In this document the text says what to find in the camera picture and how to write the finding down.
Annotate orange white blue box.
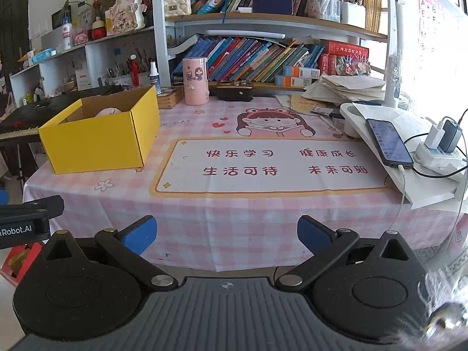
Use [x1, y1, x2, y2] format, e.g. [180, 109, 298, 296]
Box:
[283, 66, 321, 80]
[274, 75, 314, 88]

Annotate black and brown case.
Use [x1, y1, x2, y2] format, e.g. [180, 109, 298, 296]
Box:
[216, 81, 254, 102]

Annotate row of yellow books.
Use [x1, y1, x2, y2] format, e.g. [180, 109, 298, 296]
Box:
[364, 0, 384, 33]

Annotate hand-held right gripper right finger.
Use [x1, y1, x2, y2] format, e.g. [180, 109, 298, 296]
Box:
[274, 215, 417, 290]

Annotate white desk bookshelf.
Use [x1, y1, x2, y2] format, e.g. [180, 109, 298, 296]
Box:
[151, 0, 390, 93]

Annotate white pen holder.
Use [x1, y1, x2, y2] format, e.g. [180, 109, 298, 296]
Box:
[340, 0, 367, 29]

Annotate stack of paper envelopes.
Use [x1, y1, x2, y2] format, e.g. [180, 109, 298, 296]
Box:
[302, 75, 387, 102]

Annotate white lotion bottle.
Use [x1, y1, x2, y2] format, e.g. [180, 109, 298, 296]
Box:
[61, 10, 73, 51]

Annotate grey fuzzy cloth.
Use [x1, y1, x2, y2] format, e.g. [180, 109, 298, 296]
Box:
[423, 261, 468, 351]

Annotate red bag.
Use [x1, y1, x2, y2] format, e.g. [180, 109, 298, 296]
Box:
[0, 241, 43, 286]

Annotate tan notebook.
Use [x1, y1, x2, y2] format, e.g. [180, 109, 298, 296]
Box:
[276, 93, 330, 116]

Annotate dark wooden door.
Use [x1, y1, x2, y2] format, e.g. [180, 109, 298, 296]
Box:
[0, 0, 30, 81]

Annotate red round doll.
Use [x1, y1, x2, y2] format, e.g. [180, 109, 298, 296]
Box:
[91, 16, 107, 41]

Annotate black keyboard piano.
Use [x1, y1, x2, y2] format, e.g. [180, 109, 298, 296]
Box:
[0, 85, 123, 142]

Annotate white cube shelf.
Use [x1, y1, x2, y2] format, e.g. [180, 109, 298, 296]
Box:
[9, 25, 156, 98]

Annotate dark grey charger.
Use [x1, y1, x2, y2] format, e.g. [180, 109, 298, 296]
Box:
[439, 119, 463, 153]

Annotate row of colourful slanted books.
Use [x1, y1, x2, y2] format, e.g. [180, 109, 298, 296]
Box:
[172, 37, 327, 83]

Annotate pink pen holder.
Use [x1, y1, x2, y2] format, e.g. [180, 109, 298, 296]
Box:
[306, 0, 341, 21]

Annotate white box with red label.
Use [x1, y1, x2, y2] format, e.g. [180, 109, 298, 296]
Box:
[75, 66, 92, 90]

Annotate alphabet wall poster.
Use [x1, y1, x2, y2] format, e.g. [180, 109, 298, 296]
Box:
[418, 0, 468, 75]

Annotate pink tin box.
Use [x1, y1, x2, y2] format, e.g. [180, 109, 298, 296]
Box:
[73, 27, 90, 47]

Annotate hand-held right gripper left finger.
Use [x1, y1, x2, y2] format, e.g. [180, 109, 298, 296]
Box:
[38, 215, 179, 292]

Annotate red tassel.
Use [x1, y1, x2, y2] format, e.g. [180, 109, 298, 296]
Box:
[131, 56, 142, 88]

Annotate white charger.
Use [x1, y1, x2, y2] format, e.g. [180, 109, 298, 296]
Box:
[426, 124, 445, 151]

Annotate dark blue case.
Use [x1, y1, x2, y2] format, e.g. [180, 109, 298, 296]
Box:
[252, 0, 294, 16]

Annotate red boxed books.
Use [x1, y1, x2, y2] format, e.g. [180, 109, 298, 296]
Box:
[317, 40, 371, 78]

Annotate wooden chessboard box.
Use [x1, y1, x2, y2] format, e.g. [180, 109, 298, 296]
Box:
[157, 87, 185, 110]

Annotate pink cylinder canister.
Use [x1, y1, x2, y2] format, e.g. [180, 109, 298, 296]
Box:
[183, 57, 210, 106]

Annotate large white paper sheet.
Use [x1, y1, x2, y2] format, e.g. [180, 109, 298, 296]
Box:
[351, 103, 468, 210]

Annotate white quilted pearl handbag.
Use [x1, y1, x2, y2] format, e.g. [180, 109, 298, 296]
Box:
[163, 0, 192, 17]

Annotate blue tissue pack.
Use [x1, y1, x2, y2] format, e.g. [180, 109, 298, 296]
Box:
[32, 49, 58, 65]

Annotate white charging cable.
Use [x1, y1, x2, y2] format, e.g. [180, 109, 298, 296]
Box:
[396, 164, 407, 206]

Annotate white power strip with chargers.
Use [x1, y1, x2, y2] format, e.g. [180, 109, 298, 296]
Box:
[401, 108, 468, 180]

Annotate white pen cup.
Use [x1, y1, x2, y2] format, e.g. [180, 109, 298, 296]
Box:
[106, 56, 151, 89]

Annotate yellow cardboard box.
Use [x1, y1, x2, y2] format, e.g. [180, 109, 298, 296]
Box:
[38, 85, 161, 175]

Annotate pencil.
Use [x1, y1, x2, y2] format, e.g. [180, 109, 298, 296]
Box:
[320, 115, 345, 134]

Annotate black smartphone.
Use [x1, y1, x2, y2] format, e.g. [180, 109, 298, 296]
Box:
[366, 118, 415, 168]

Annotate white spray bottle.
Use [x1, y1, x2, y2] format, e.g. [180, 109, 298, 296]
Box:
[148, 61, 162, 95]

